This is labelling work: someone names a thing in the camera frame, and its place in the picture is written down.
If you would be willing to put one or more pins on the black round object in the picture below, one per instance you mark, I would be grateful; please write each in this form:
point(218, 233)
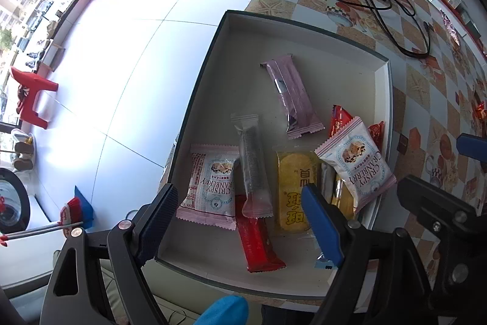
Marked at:
point(17, 199)

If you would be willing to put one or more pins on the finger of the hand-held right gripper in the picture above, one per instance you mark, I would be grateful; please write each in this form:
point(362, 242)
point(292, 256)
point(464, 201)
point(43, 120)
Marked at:
point(473, 146)
point(449, 210)

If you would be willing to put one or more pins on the light blue snack packet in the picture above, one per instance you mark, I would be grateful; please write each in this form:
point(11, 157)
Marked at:
point(324, 263)

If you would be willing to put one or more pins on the red plastic stool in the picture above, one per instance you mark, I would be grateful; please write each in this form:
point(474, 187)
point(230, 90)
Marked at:
point(32, 92)

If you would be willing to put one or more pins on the blue garment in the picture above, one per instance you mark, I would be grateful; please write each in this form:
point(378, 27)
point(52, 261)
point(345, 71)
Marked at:
point(224, 311)

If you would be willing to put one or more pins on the clear dark cookie stick packet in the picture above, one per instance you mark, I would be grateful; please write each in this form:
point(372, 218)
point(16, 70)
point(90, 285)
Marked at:
point(253, 165)

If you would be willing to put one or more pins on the person's leg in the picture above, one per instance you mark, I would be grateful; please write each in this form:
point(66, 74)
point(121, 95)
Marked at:
point(293, 315)

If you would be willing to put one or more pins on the gold snack packet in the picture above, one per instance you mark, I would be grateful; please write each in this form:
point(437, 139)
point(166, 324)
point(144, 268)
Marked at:
point(344, 199)

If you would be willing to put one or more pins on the brown shoes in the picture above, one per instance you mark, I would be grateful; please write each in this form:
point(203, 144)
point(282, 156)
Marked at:
point(23, 153)

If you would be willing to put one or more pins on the yellow snack packet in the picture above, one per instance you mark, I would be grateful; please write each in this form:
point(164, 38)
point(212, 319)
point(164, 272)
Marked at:
point(295, 176)

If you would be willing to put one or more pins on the pale pink snack bar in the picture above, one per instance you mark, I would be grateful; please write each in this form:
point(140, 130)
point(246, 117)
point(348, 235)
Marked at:
point(291, 96)

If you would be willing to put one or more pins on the red white snack packet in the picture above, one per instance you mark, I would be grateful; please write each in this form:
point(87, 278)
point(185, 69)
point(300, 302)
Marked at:
point(338, 119)

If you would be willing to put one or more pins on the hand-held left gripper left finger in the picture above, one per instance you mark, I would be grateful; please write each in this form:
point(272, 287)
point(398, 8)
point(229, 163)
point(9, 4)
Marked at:
point(158, 222)

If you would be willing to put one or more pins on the blue dustpan with red brush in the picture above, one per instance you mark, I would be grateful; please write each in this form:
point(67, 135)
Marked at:
point(81, 209)

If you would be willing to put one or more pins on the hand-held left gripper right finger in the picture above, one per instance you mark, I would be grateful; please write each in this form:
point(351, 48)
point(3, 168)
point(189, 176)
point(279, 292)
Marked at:
point(323, 229)

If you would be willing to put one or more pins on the red candy packet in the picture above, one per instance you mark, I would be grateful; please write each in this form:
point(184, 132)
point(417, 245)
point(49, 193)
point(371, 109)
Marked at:
point(480, 113)

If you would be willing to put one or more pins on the red snack bar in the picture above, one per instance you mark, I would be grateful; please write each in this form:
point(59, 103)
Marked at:
point(258, 241)

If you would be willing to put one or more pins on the pink white snack packet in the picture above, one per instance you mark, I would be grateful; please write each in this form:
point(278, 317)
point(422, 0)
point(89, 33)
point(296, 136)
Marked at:
point(213, 184)
point(357, 165)

